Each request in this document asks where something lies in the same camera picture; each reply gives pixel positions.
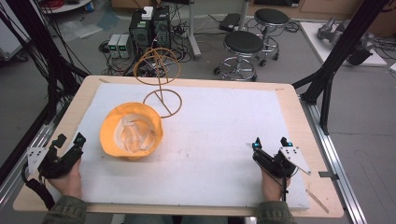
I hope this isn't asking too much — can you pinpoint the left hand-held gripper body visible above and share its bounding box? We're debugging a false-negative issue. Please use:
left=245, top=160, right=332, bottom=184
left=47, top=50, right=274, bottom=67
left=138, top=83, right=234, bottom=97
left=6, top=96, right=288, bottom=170
left=26, top=144, right=84, bottom=180

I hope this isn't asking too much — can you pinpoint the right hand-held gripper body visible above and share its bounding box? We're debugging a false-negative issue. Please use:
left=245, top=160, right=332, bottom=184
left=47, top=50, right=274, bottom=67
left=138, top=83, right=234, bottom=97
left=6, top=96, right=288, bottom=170
left=252, top=146, right=313, bottom=178

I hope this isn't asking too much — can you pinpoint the yellow bucket hat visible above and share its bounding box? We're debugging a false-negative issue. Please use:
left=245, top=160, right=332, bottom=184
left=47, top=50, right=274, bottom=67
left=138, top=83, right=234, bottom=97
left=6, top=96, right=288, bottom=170
left=99, top=102, right=164, bottom=161

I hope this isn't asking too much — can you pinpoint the brown wire hat stand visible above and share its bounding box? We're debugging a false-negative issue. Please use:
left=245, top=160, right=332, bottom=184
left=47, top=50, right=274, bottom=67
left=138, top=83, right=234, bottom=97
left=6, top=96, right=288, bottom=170
left=133, top=47, right=184, bottom=119

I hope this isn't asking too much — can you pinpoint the person's left hand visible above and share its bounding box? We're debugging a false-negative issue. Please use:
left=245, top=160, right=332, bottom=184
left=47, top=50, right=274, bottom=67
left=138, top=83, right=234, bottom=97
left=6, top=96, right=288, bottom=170
left=47, top=158, right=83, bottom=199

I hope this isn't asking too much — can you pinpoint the person's right hand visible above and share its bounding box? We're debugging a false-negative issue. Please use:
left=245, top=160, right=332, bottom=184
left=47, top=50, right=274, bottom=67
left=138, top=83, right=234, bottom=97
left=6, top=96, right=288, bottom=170
left=260, top=168, right=291, bottom=203

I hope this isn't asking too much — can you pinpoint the white foam mat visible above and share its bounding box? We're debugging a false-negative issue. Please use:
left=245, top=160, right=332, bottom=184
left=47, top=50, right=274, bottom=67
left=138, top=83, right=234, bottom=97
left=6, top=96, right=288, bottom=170
left=76, top=82, right=311, bottom=210

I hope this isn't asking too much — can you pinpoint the grey tape strip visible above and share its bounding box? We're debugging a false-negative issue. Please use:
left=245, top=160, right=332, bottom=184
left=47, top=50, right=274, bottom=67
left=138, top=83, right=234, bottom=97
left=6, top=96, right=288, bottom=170
left=318, top=171, right=340, bottom=181

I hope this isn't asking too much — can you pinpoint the thin wooden stick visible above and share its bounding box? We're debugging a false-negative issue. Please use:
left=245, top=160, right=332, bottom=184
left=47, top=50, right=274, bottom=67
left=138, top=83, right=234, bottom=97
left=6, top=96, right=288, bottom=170
left=305, top=189, right=331, bottom=215

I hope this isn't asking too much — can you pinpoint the grey power supply unit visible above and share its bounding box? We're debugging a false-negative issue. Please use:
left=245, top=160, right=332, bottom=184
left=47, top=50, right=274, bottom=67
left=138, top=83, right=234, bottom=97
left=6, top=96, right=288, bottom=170
left=107, top=34, right=121, bottom=59
left=118, top=34, right=134, bottom=60

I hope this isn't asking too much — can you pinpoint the black round stool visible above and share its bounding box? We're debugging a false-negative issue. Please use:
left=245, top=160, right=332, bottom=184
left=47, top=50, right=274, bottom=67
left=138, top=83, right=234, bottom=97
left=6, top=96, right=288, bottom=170
left=253, top=7, right=290, bottom=68
left=213, top=30, right=266, bottom=83

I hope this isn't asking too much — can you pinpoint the white board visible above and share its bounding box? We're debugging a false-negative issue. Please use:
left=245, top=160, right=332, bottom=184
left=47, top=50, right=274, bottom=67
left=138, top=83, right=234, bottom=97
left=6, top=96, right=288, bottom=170
left=299, top=21, right=389, bottom=68

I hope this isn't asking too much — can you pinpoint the black computer tower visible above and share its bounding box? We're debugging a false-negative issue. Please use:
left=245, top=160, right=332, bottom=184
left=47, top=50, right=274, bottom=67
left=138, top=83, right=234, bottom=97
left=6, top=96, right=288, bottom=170
left=128, top=9, right=154, bottom=49
left=151, top=6, right=172, bottom=49

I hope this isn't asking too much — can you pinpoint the black flat case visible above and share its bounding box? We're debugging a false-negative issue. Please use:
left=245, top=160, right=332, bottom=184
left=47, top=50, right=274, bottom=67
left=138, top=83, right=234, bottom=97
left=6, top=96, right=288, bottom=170
left=218, top=12, right=242, bottom=33

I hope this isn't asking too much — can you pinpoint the grey metal table leg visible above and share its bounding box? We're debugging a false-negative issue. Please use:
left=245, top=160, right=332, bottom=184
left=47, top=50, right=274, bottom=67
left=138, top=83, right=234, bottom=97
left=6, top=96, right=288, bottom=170
left=186, top=0, right=203, bottom=61

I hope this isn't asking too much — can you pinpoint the white box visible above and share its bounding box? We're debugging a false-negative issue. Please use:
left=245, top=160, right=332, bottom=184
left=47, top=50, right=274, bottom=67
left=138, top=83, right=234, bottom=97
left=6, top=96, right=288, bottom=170
left=141, top=6, right=154, bottom=21

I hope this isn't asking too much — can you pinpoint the thin black cable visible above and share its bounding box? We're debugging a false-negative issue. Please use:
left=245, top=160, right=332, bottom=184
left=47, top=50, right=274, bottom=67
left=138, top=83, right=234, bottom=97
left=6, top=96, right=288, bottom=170
left=280, top=167, right=289, bottom=203

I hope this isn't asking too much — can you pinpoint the aluminium rail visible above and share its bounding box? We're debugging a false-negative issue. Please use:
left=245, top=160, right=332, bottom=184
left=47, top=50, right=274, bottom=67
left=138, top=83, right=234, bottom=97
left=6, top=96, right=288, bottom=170
left=299, top=95, right=369, bottom=224
left=0, top=120, right=58, bottom=207

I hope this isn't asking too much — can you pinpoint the black sleeved cable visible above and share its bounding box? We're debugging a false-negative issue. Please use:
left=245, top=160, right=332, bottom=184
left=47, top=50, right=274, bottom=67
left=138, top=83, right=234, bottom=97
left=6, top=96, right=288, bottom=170
left=21, top=161, right=56, bottom=212

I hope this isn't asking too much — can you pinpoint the black metal frame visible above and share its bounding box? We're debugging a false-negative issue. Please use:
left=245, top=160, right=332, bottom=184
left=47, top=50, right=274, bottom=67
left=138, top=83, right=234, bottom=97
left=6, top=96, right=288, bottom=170
left=291, top=0, right=391, bottom=136
left=0, top=0, right=92, bottom=129

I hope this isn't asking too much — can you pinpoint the tangle of floor cables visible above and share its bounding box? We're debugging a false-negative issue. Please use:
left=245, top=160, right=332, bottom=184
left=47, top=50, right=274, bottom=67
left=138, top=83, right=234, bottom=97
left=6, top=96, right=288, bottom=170
left=98, top=39, right=193, bottom=77

